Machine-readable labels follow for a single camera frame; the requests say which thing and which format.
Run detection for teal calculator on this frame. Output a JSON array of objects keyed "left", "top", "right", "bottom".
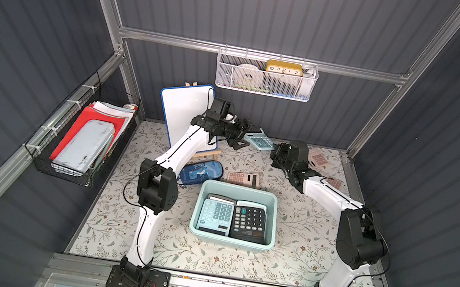
[
  {"left": 236, "top": 200, "right": 267, "bottom": 211},
  {"left": 244, "top": 130, "right": 275, "bottom": 151}
]

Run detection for mint green storage box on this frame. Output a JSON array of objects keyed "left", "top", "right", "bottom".
[{"left": 189, "top": 180, "right": 278, "bottom": 253}]

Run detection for teal calculator hidden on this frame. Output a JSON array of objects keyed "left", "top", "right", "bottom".
[{"left": 197, "top": 199, "right": 234, "bottom": 237}]

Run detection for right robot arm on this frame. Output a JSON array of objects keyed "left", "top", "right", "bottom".
[{"left": 270, "top": 140, "right": 389, "bottom": 287}]

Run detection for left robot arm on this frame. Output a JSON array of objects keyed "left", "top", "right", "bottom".
[{"left": 117, "top": 110, "right": 252, "bottom": 287}]

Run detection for pink calculator back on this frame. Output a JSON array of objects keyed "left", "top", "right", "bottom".
[{"left": 308, "top": 148, "right": 328, "bottom": 171}]

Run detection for small pink calculator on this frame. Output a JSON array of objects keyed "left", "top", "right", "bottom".
[{"left": 227, "top": 171, "right": 261, "bottom": 189}]

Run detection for pink calculator far right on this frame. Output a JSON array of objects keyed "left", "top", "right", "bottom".
[{"left": 324, "top": 177, "right": 344, "bottom": 190}]

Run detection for blue dinosaur pencil case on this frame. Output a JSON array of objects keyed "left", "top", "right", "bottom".
[{"left": 178, "top": 160, "right": 224, "bottom": 186}]

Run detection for white tape roll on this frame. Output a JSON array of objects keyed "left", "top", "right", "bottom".
[{"left": 233, "top": 63, "right": 264, "bottom": 88}]

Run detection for blue framed whiteboard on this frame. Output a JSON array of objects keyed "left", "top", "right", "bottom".
[{"left": 160, "top": 85, "right": 216, "bottom": 146}]

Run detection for red folder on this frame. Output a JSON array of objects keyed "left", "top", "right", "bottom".
[{"left": 50, "top": 102, "right": 133, "bottom": 172}]

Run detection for grey document case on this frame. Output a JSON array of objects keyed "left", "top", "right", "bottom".
[{"left": 51, "top": 119, "right": 115, "bottom": 176}]

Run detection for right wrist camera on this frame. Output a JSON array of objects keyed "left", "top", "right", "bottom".
[{"left": 287, "top": 140, "right": 309, "bottom": 162}]

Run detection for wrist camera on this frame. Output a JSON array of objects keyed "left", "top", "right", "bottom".
[
  {"left": 287, "top": 140, "right": 309, "bottom": 162},
  {"left": 206, "top": 98, "right": 234, "bottom": 122}
]

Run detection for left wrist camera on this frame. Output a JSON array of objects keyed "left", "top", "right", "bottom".
[{"left": 206, "top": 98, "right": 234, "bottom": 122}]

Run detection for white mesh wall basket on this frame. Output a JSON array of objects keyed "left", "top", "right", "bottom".
[{"left": 215, "top": 47, "right": 320, "bottom": 103}]

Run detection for black wire wall basket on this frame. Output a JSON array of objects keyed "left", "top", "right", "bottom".
[{"left": 24, "top": 74, "right": 141, "bottom": 188}]

